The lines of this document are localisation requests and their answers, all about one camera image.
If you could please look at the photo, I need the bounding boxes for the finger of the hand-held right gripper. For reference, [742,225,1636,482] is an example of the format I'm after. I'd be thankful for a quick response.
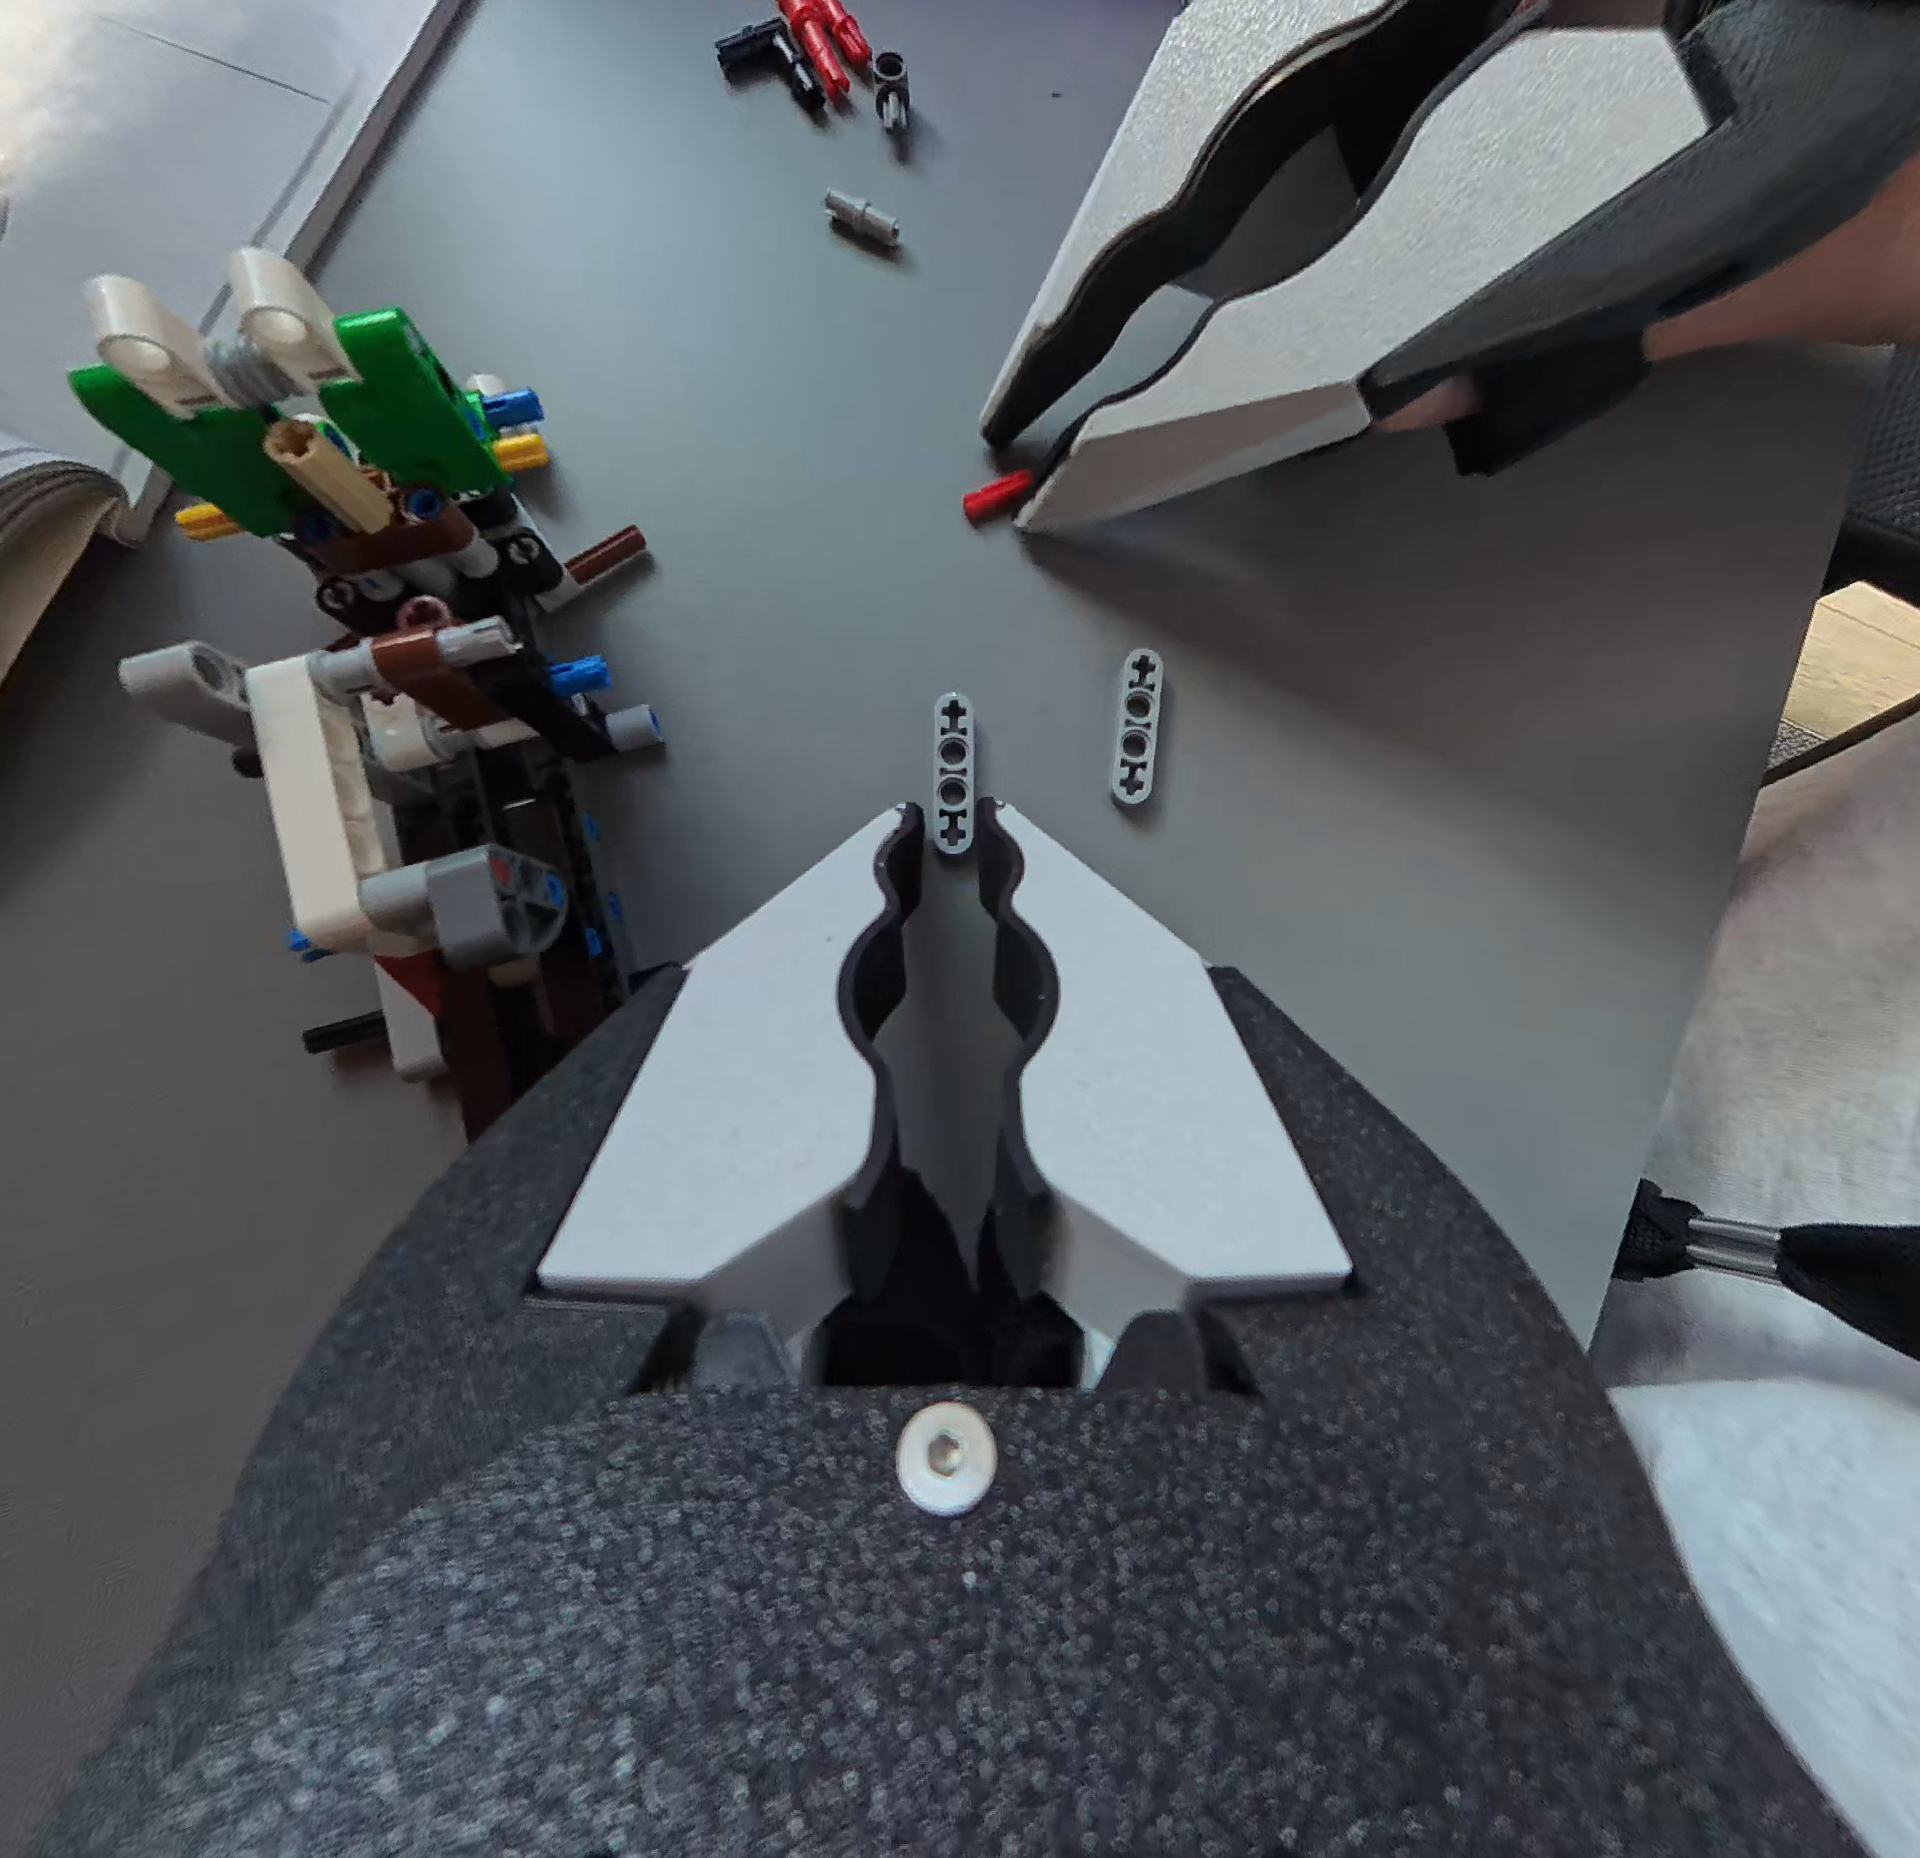
[1013,15,1714,535]
[980,0,1520,453]

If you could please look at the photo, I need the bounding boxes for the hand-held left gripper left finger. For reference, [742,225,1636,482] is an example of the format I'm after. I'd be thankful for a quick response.
[537,803,920,1387]

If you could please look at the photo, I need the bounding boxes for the grey lego liftarm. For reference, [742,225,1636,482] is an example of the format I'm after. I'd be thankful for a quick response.
[1109,649,1168,810]
[929,693,980,857]

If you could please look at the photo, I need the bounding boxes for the partly built lego truck chassis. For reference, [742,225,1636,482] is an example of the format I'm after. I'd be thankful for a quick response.
[67,246,667,1140]

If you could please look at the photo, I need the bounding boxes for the black strap with metal ring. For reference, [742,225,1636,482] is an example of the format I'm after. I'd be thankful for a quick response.
[1616,1174,1920,1366]

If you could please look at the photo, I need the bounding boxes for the open lego instruction booklet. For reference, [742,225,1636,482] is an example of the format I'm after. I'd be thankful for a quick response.
[0,0,514,686]

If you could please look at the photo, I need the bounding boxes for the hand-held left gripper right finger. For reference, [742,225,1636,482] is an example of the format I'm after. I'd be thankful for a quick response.
[978,796,1356,1389]

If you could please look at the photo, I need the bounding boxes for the black mesh office chair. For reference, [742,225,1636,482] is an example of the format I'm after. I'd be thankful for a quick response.
[1836,344,1920,605]

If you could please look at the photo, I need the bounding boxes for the person's right hand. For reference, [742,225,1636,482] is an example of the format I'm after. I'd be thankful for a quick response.
[1377,163,1920,458]

